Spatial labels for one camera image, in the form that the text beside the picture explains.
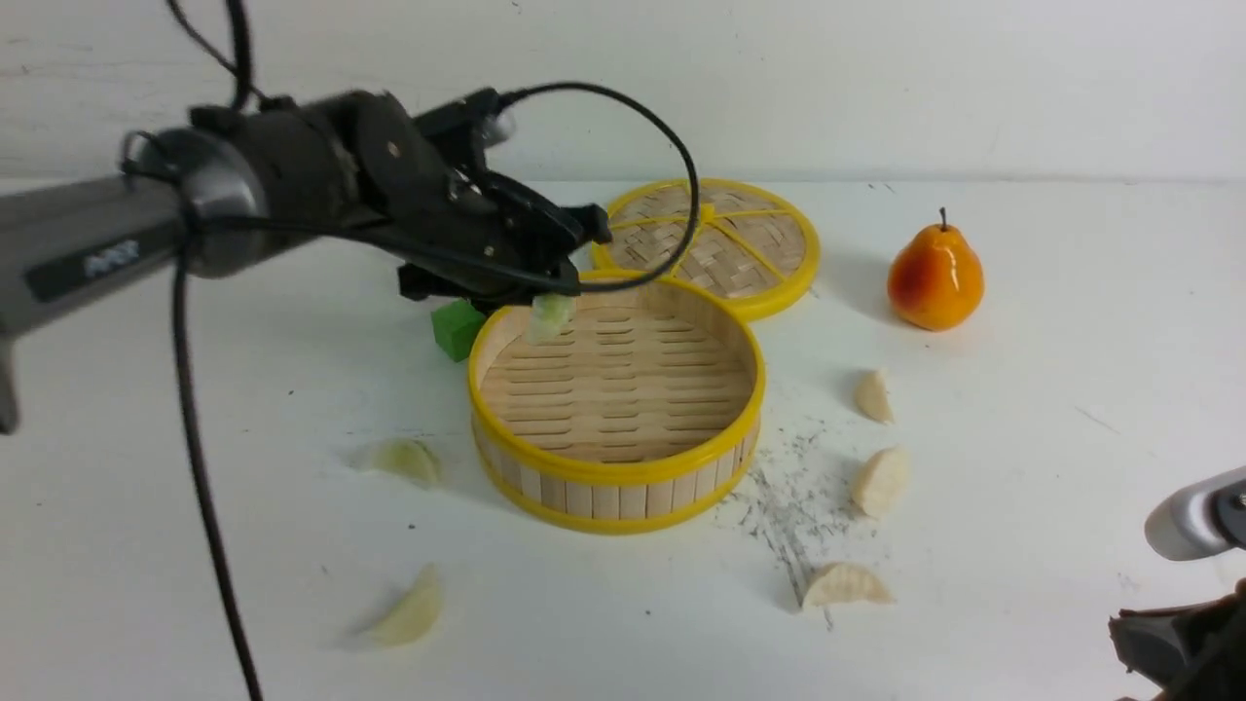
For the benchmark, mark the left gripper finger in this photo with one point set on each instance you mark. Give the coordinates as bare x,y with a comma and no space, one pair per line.
591,224
510,285

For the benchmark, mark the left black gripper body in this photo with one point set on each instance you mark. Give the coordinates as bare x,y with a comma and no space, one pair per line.
450,217

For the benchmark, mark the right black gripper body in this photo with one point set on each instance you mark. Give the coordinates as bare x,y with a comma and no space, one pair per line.
1190,653

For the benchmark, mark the pale green dumpling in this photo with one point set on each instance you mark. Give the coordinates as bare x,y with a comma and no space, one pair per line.
550,313
408,458

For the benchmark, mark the bamboo steamer tray yellow rim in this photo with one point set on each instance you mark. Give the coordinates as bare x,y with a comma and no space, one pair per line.
642,413

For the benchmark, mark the cream dumpling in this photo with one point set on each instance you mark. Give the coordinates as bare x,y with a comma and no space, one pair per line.
413,615
872,397
881,481
845,583

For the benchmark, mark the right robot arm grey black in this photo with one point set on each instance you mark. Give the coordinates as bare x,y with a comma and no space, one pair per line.
1200,521

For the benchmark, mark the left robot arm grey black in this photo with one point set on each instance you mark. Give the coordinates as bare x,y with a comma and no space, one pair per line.
263,184

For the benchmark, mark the woven bamboo steamer lid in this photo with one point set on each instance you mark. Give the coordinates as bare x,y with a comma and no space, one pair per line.
752,249

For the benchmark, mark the green foam cube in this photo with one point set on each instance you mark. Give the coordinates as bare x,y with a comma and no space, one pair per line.
455,327

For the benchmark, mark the orange toy pear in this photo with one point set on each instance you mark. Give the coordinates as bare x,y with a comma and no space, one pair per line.
937,280

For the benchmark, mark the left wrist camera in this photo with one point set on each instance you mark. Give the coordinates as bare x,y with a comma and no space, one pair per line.
463,129

